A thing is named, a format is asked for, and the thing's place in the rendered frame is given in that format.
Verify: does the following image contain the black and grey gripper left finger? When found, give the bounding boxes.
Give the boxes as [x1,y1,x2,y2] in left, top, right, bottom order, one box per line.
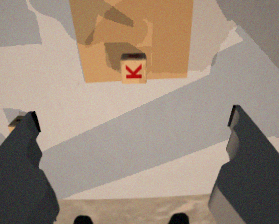
[0,111,60,224]

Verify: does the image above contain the orange square mat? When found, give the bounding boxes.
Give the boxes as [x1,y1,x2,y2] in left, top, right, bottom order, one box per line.
[69,0,194,83]

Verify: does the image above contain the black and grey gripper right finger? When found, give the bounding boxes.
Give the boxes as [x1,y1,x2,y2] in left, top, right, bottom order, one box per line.
[208,105,279,224]

